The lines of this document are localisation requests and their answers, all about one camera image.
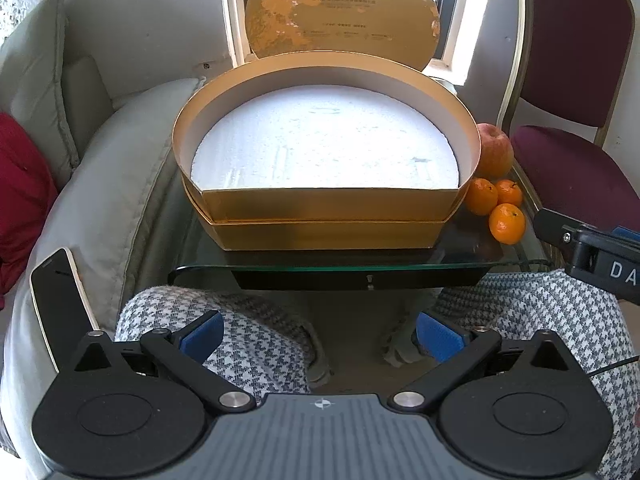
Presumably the person's leg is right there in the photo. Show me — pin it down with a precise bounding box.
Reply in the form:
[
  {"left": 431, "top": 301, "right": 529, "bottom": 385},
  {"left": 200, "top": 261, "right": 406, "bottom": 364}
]
[
  {"left": 385, "top": 269, "right": 640, "bottom": 480},
  {"left": 114, "top": 284, "right": 332, "bottom": 402}
]

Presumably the gold round gift box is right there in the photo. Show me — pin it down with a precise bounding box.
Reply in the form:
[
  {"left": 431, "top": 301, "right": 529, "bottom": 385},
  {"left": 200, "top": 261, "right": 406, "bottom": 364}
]
[{"left": 172, "top": 50, "right": 484, "bottom": 252}]

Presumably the orange tangerine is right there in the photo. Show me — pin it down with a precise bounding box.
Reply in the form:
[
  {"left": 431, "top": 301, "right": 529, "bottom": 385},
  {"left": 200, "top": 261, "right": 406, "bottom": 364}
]
[
  {"left": 488, "top": 203, "right": 527, "bottom": 246},
  {"left": 464, "top": 177, "right": 500, "bottom": 217},
  {"left": 495, "top": 179, "right": 524, "bottom": 209}
]

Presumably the gold round box lid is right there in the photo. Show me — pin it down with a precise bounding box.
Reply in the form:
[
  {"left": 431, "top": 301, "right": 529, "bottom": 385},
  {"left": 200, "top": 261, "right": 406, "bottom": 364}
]
[{"left": 244, "top": 0, "right": 442, "bottom": 74}]

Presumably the glass desktop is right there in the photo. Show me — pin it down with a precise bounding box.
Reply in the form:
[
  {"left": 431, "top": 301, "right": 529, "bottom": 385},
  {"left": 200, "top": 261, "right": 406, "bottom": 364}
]
[{"left": 167, "top": 76, "right": 552, "bottom": 292}]

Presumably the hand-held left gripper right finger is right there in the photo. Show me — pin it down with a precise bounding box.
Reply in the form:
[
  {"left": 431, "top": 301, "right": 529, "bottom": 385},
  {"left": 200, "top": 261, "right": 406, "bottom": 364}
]
[{"left": 387, "top": 311, "right": 584, "bottom": 414}]

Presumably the person's left leg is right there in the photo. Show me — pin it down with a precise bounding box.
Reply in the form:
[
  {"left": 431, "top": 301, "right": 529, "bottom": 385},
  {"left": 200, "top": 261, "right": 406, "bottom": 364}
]
[{"left": 114, "top": 284, "right": 332, "bottom": 402}]

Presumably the black smartphone with white edge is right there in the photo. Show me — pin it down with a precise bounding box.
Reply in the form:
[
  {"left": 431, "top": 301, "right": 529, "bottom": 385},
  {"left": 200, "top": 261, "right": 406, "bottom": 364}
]
[{"left": 28, "top": 247, "right": 102, "bottom": 375}]

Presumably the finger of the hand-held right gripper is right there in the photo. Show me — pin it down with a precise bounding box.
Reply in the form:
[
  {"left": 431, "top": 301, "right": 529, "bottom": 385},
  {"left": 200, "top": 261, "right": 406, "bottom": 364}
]
[{"left": 533, "top": 208, "right": 582, "bottom": 262}]

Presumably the red pillow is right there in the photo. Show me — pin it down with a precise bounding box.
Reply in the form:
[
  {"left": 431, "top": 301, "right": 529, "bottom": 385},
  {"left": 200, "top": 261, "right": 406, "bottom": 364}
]
[{"left": 0, "top": 112, "right": 60, "bottom": 297}]

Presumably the white window frame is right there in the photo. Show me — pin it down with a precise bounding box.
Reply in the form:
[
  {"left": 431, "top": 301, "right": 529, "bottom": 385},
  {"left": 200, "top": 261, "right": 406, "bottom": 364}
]
[{"left": 217, "top": 0, "right": 497, "bottom": 87}]

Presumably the grey sofa seat cushion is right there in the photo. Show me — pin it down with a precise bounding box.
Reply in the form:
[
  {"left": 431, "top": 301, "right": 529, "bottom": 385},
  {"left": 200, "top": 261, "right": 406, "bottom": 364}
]
[{"left": 2, "top": 77, "right": 207, "bottom": 463}]

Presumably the red apple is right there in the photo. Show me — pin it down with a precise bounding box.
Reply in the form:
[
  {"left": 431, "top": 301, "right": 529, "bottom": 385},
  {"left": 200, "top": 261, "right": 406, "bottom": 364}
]
[{"left": 475, "top": 122, "right": 516, "bottom": 182}]

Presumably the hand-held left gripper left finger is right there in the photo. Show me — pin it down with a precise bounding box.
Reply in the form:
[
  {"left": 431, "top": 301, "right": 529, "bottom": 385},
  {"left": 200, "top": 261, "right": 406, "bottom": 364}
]
[{"left": 61, "top": 310, "right": 254, "bottom": 414}]

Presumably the maroon chair with gold frame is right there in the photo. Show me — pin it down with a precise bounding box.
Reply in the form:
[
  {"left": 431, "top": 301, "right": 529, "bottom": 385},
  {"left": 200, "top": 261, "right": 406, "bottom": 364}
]
[{"left": 497, "top": 0, "right": 640, "bottom": 261}]

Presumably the thin black cable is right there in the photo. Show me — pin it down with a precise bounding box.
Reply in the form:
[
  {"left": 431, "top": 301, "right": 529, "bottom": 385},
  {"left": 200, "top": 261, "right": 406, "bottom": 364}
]
[{"left": 587, "top": 357, "right": 640, "bottom": 377}]

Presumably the white foam insert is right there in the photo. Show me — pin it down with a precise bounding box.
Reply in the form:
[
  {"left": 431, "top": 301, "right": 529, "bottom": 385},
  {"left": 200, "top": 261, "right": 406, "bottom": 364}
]
[{"left": 191, "top": 84, "right": 462, "bottom": 191}]

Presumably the person's right leg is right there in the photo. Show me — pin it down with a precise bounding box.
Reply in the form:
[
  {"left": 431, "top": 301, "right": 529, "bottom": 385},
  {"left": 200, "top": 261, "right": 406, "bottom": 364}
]
[{"left": 385, "top": 269, "right": 640, "bottom": 480}]

